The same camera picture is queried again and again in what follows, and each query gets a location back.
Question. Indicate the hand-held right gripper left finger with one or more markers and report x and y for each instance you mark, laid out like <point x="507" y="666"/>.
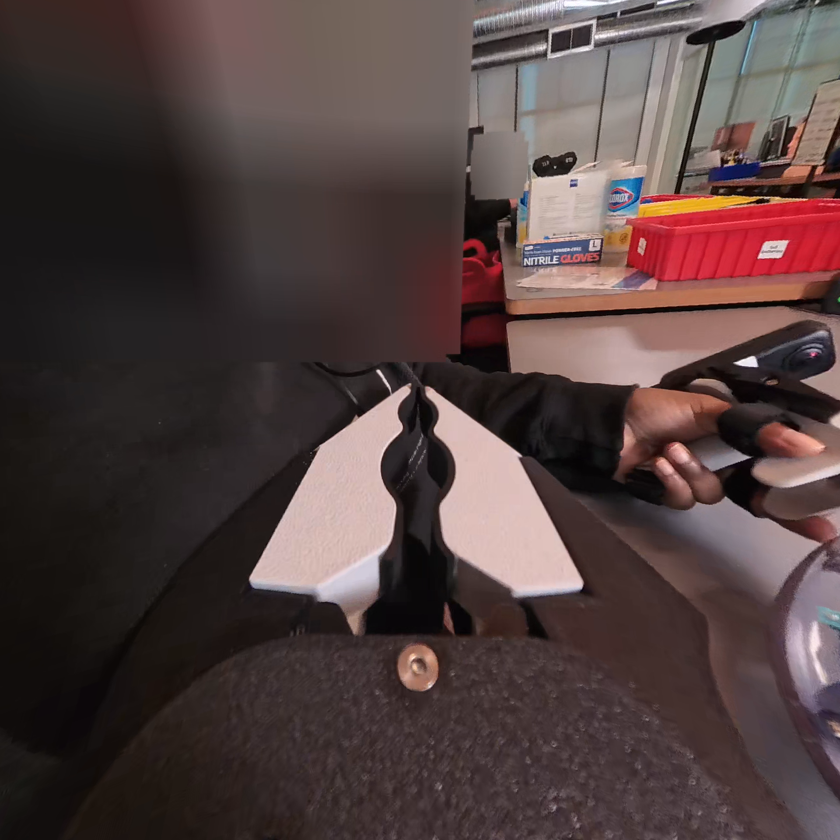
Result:
<point x="328" y="525"/>

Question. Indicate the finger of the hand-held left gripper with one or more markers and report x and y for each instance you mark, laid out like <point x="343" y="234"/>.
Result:
<point x="800" y="469"/>
<point x="807" y="502"/>

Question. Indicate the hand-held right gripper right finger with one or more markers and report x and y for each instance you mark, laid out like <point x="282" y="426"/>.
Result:
<point x="512" y="525"/>

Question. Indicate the clear maze ball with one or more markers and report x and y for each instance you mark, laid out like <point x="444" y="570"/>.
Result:
<point x="814" y="656"/>

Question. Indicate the person's left forearm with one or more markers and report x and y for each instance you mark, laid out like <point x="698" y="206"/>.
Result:
<point x="538" y="420"/>

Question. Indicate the person's left hand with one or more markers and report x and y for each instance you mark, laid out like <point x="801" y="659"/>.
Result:
<point x="656" y="426"/>

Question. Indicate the red plastic bin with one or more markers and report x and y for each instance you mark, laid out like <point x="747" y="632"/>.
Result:
<point x="722" y="243"/>

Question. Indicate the yellow plastic bin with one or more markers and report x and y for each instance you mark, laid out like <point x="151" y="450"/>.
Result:
<point x="709" y="207"/>

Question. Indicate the small blue bin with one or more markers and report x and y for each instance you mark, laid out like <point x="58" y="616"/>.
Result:
<point x="733" y="172"/>

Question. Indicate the white wipes canister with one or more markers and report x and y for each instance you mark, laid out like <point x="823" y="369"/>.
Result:
<point x="623" y="203"/>

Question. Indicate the blue white glove box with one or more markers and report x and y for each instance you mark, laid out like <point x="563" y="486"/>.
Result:
<point x="561" y="253"/>

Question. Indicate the white printed box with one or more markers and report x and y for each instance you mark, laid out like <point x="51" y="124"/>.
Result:
<point x="564" y="197"/>

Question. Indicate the black floor lamp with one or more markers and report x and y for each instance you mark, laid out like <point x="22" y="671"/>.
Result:
<point x="702" y="98"/>

